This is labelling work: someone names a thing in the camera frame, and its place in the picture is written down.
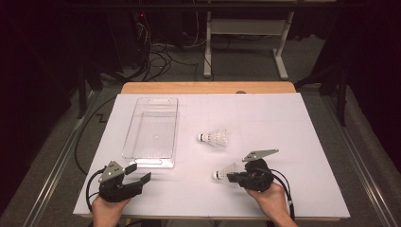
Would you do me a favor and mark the person's right hand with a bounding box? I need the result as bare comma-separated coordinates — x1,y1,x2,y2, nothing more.
245,183,292,221

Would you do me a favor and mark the tangle of floor cables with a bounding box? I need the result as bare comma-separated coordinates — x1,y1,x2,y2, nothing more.
131,12,216,83

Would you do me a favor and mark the white metal desk frame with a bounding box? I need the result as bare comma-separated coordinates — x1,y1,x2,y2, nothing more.
202,10,295,80

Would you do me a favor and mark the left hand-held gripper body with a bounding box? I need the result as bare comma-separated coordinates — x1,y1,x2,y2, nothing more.
97,160,144,203

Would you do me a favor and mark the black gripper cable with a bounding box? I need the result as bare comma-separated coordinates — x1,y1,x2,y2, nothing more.
85,168,107,213
263,168,296,221

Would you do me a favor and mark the black floor cable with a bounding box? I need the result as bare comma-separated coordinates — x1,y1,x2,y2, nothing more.
74,96,117,176

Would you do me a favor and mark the aluminium floor rail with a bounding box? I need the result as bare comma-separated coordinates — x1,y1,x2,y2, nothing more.
321,94,399,227
20,91,98,227

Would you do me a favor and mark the white table cover sheet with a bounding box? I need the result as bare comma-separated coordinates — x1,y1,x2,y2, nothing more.
73,93,351,220

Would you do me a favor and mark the person's left hand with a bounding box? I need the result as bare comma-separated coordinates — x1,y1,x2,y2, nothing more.
91,194,132,227

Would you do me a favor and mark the clear plastic tray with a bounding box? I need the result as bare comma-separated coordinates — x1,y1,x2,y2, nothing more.
121,96,180,169

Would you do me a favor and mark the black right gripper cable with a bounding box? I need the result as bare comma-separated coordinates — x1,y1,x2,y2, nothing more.
263,168,296,221

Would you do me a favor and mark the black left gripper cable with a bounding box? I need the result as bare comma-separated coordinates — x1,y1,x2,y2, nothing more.
85,168,107,213

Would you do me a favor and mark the black stand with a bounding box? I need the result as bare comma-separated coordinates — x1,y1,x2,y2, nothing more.
294,62,349,128
75,62,105,120

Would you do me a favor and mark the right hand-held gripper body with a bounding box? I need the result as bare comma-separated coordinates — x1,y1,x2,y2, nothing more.
241,148,280,193

